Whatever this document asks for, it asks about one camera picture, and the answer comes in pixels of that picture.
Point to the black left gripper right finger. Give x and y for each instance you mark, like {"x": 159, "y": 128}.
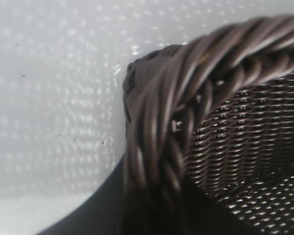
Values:
{"x": 201, "y": 220}

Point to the dark brown wicker basket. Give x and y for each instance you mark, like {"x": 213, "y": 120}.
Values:
{"x": 223, "y": 137}

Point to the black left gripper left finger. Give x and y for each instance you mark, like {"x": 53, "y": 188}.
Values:
{"x": 105, "y": 208}

